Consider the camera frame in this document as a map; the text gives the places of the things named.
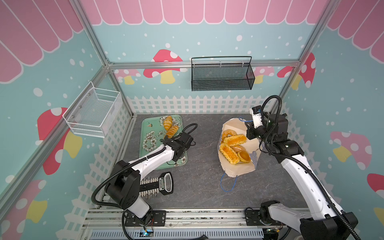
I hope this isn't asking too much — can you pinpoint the long twisted bread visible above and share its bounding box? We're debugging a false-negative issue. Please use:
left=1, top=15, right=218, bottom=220
left=166, top=125, right=179, bottom=139

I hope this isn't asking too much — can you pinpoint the checkered paper bag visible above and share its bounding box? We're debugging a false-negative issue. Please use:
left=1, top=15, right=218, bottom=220
left=217, top=117, right=261, bottom=193

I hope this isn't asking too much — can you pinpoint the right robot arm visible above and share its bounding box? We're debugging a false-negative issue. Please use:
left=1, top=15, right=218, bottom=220
left=246, top=95, right=360, bottom=240

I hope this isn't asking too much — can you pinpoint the oval bun bread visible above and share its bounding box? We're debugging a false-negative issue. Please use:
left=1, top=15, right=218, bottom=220
left=231, top=145, right=246, bottom=153

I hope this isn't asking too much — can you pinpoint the green floral tray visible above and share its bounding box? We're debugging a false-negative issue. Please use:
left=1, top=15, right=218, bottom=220
left=138, top=114, right=188, bottom=170

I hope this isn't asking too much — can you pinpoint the rectangular crusty pastry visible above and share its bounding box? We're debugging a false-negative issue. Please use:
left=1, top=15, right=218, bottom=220
left=219, top=143, right=240, bottom=165

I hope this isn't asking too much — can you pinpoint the black tool rack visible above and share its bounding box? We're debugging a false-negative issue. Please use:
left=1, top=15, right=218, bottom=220
left=139, top=172, right=174, bottom=199

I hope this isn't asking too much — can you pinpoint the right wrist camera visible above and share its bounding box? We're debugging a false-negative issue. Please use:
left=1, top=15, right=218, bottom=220
left=250, top=106, right=263, bottom=129

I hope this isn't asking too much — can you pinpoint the ring doughnut bread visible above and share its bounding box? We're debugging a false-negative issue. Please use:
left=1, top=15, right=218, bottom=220
left=222, top=130, right=237, bottom=142

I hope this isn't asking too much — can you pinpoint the black mesh wall basket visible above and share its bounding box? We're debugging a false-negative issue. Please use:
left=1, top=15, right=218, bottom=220
left=191, top=56, right=256, bottom=92

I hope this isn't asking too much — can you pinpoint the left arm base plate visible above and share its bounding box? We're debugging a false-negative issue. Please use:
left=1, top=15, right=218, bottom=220
left=124, top=210, right=167, bottom=227

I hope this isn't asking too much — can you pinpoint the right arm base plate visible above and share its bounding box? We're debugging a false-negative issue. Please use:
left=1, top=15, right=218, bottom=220
left=244, top=208, right=282, bottom=226

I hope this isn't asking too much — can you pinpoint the white wire wall basket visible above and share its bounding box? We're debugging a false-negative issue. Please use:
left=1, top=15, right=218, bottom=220
left=63, top=82, right=123, bottom=138

